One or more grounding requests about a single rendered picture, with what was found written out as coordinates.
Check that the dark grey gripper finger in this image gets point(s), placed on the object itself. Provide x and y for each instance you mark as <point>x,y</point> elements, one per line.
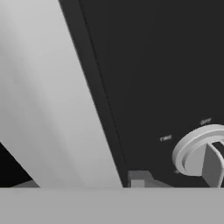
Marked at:
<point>139,176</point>

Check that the white microwave dial knob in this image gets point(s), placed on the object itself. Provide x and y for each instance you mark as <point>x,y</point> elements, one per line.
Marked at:
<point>181,151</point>

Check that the black microwave oven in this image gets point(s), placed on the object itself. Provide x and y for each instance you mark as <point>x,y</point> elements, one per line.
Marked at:
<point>151,73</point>

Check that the pale grey microwave door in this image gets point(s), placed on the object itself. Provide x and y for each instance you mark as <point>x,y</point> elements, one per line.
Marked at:
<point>49,96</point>

